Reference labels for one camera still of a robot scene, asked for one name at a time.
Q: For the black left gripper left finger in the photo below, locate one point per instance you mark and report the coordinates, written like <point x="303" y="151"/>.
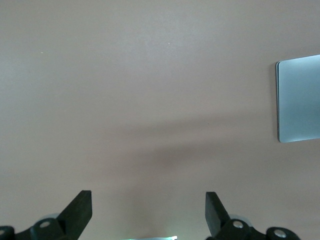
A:
<point x="75" y="215"/>

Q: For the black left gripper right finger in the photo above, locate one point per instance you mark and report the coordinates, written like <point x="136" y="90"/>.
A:
<point x="217" y="217"/>

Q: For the grey laptop with black keyboard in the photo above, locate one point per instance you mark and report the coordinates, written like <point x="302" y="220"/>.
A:
<point x="300" y="100"/>

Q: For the brown table cover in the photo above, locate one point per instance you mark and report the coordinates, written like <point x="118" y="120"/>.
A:
<point x="125" y="87"/>

